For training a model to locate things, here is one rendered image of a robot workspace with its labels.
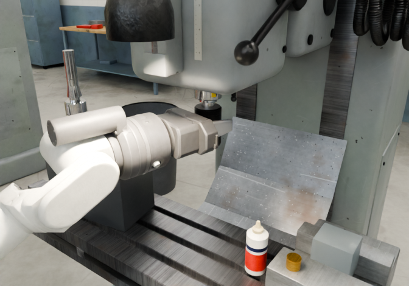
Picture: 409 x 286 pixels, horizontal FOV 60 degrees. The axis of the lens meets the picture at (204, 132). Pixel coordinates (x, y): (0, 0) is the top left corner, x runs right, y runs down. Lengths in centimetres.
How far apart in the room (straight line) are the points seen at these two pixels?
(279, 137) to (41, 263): 174
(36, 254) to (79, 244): 158
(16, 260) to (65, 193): 200
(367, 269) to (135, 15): 51
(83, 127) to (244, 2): 26
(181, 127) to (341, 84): 47
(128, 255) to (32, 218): 34
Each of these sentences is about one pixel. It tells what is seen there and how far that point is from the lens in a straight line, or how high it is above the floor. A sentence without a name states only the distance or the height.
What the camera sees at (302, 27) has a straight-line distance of 63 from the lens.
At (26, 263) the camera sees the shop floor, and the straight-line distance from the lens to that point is 240.
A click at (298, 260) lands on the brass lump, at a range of 57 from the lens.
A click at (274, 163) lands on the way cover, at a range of 97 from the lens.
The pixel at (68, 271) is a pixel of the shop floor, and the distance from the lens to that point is 226.
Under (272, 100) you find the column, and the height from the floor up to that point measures 118.
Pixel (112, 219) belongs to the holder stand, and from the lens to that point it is 84.
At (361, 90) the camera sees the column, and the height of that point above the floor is 124.
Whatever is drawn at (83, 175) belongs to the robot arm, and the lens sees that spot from 46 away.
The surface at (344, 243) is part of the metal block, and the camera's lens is 60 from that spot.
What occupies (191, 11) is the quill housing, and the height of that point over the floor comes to 142.
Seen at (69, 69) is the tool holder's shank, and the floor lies 129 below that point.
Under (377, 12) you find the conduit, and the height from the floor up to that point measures 141.
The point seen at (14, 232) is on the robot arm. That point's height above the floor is 118.
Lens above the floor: 145
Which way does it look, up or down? 21 degrees down
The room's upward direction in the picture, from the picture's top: straight up
